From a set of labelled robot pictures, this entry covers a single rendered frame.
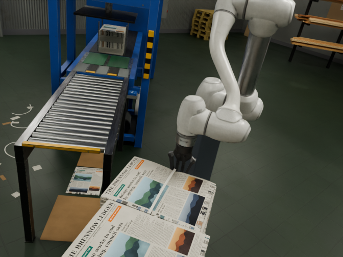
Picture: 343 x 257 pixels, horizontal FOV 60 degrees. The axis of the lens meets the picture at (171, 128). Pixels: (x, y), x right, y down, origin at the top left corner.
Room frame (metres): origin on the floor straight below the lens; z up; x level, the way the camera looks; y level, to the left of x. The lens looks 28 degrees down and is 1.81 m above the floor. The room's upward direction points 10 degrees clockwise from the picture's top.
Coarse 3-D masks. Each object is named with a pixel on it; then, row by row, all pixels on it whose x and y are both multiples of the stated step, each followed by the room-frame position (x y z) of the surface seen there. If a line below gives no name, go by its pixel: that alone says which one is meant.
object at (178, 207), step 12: (180, 180) 0.97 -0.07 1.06; (192, 180) 0.98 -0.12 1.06; (204, 180) 0.99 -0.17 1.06; (180, 192) 0.89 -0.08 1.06; (192, 192) 0.90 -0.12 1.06; (204, 192) 0.91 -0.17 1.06; (168, 204) 0.81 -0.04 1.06; (180, 204) 0.82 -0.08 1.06; (192, 204) 0.83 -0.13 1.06; (204, 204) 0.84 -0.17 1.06; (168, 216) 0.76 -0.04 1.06; (180, 216) 0.77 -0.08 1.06; (192, 216) 0.78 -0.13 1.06; (204, 216) 0.79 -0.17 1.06; (192, 228) 0.72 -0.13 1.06; (204, 228) 0.89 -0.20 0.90
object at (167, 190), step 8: (168, 168) 1.03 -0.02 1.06; (176, 176) 0.99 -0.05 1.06; (160, 184) 0.92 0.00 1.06; (168, 184) 0.93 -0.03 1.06; (152, 192) 0.86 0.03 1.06; (168, 192) 0.88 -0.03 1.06; (152, 200) 0.82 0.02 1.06; (160, 200) 0.83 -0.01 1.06; (144, 208) 0.78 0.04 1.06; (160, 208) 0.79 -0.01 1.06
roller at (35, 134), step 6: (36, 132) 1.52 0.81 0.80; (42, 138) 1.50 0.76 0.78; (48, 138) 1.50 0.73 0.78; (54, 138) 1.51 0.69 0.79; (60, 138) 1.52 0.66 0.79; (66, 138) 1.52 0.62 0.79; (72, 138) 1.53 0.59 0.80; (78, 138) 1.54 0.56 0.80; (84, 138) 1.55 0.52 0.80; (90, 138) 1.56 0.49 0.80; (102, 144) 1.55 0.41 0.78
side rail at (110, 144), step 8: (128, 80) 2.68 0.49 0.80; (128, 88) 2.75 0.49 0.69; (120, 96) 2.27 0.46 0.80; (120, 104) 2.13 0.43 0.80; (120, 112) 1.98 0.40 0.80; (120, 120) 1.90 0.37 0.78; (112, 128) 1.72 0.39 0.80; (112, 136) 1.63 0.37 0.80; (112, 144) 1.53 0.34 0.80; (104, 152) 1.43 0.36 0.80; (112, 152) 1.45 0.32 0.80; (104, 160) 1.42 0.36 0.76; (112, 160) 1.48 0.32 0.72; (104, 168) 1.42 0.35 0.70
